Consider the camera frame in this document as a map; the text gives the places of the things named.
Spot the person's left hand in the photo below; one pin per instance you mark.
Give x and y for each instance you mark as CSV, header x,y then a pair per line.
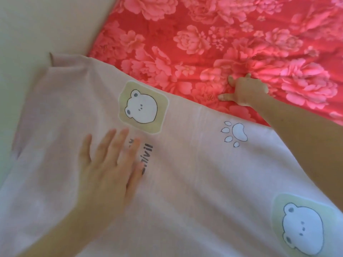
x,y
107,174

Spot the person's right hand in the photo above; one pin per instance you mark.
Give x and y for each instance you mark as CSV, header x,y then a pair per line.
x,y
244,91

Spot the pink bear print bedsheet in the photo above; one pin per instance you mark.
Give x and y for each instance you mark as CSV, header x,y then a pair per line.
x,y
203,179

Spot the person's right forearm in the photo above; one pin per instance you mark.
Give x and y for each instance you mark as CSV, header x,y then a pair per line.
x,y
305,141

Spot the red floral mattress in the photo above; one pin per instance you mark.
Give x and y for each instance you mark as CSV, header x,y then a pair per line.
x,y
214,34

